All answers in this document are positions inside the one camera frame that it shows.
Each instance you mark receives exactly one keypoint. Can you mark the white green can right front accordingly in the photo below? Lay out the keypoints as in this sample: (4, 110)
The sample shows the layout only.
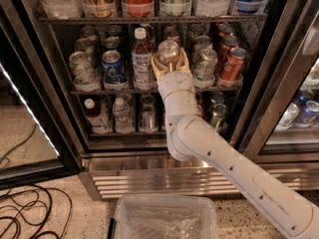
(205, 65)

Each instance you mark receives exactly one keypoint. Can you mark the orange soda can front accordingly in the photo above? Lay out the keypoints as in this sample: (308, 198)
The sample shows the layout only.
(168, 55)

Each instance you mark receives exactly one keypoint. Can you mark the red soda can front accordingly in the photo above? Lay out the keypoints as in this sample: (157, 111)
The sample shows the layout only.
(234, 64)

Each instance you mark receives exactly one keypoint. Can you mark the brown tea bottle middle shelf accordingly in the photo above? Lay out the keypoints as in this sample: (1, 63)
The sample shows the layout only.
(142, 51)

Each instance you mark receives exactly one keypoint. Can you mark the tea bottle bottom shelf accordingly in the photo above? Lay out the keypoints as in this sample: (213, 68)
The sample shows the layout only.
(97, 117)

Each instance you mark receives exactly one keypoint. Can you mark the orange soda can back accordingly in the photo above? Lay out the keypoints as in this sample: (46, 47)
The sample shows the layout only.
(168, 28)

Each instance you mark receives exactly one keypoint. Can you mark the open fridge glass door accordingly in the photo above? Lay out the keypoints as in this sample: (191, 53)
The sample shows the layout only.
(33, 146)

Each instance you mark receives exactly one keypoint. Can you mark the red soda can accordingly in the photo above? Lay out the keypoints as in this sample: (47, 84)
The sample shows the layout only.
(225, 45)
(234, 64)

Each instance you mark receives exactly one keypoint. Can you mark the clear plastic bin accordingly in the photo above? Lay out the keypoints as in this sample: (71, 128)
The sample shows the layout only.
(159, 216)

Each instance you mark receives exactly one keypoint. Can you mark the orange soda can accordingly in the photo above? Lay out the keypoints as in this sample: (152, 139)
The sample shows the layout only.
(173, 36)
(168, 28)
(168, 55)

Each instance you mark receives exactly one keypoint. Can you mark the stainless steel fridge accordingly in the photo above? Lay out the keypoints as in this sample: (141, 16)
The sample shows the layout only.
(115, 164)

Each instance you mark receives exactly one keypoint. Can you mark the water bottle bottom shelf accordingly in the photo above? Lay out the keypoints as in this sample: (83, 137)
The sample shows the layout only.
(123, 117)

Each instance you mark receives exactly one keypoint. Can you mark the white green can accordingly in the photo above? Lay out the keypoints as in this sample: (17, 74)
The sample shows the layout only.
(205, 65)
(85, 76)

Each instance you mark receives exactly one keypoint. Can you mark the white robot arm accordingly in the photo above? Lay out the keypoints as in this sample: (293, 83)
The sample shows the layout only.
(188, 136)

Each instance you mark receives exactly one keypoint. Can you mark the green can bottom shelf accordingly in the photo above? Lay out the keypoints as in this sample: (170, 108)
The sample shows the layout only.
(218, 115)

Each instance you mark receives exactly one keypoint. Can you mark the silver can bottom shelf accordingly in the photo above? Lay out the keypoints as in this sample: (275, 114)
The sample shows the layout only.
(149, 121)

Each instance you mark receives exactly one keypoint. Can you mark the blue soda can front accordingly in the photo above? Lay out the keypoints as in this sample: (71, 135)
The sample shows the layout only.
(113, 66)

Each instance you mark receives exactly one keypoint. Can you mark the white green can front left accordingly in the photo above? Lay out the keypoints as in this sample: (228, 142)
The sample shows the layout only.
(85, 76)

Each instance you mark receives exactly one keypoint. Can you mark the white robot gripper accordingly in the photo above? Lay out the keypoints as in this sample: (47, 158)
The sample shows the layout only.
(174, 83)

